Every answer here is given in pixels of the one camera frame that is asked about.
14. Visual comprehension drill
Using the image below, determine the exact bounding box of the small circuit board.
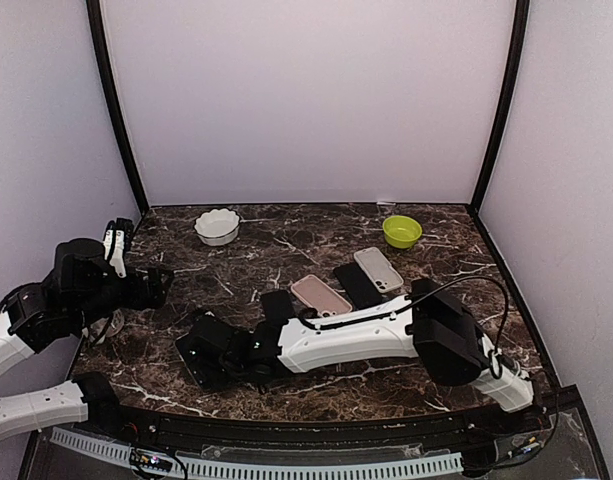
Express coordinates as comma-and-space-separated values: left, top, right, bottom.
129, 449, 173, 473

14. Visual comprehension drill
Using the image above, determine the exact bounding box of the green bowl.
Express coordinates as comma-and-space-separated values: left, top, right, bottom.
382, 215, 423, 249

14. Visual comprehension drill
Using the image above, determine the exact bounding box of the white phone case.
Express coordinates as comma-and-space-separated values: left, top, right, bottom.
353, 247, 404, 293

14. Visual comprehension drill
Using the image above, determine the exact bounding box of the left black frame post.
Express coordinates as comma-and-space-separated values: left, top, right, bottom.
85, 0, 150, 217

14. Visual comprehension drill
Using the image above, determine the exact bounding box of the white slotted cable duct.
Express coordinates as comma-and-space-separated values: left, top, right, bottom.
50, 428, 464, 479

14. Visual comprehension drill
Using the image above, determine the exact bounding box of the right black frame post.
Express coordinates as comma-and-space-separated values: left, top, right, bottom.
469, 0, 531, 217

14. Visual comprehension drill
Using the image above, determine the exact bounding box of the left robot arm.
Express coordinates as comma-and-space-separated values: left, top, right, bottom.
0, 238, 174, 442

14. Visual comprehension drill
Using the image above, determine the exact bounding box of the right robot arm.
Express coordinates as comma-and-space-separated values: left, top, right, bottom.
175, 278, 536, 434

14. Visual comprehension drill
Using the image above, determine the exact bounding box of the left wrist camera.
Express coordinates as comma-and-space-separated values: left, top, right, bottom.
103, 217, 134, 278

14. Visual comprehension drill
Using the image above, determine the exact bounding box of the black frame post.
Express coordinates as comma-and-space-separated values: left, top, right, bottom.
85, 0, 150, 217
469, 0, 531, 217

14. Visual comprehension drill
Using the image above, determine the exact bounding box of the pink phone case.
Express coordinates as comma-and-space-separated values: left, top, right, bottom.
290, 274, 353, 317

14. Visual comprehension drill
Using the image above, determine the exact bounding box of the white scalloped bowl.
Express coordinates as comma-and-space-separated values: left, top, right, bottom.
194, 208, 241, 247

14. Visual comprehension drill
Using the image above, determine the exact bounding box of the black front rail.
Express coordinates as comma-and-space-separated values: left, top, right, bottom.
74, 405, 549, 451

